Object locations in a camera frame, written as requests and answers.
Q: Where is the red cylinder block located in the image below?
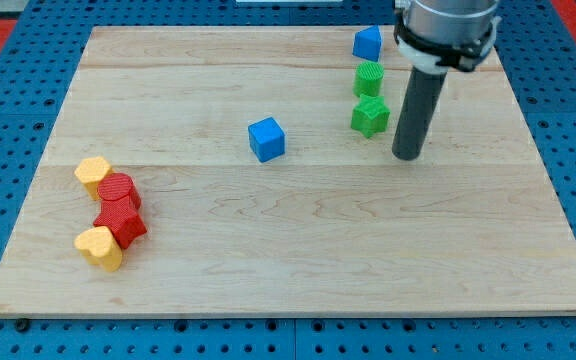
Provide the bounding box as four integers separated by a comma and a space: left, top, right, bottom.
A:
97, 173, 141, 209

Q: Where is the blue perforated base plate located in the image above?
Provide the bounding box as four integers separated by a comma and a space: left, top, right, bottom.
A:
0, 0, 576, 359

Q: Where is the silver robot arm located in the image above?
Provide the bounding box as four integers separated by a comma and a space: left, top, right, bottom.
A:
393, 0, 501, 76

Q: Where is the green cylinder block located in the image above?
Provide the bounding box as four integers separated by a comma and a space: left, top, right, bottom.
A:
353, 61, 384, 97

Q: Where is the blue cube block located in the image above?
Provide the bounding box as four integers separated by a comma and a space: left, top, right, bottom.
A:
248, 117, 285, 163

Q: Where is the green star block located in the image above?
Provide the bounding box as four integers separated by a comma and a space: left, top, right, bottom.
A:
351, 94, 390, 138

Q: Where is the blue triangle block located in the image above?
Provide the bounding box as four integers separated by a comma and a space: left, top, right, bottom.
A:
352, 25, 382, 62

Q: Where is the yellow heart block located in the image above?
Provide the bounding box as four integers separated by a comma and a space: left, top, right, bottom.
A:
74, 226, 123, 272

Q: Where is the yellow hexagon block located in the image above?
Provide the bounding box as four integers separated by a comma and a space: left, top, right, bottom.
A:
74, 156, 114, 201

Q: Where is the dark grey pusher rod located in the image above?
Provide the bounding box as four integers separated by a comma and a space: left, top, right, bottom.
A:
392, 68, 446, 161

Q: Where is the red star block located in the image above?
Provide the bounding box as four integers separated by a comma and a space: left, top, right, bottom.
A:
93, 197, 147, 249

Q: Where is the light wooden board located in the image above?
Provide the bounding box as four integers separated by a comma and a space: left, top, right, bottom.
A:
0, 26, 576, 319

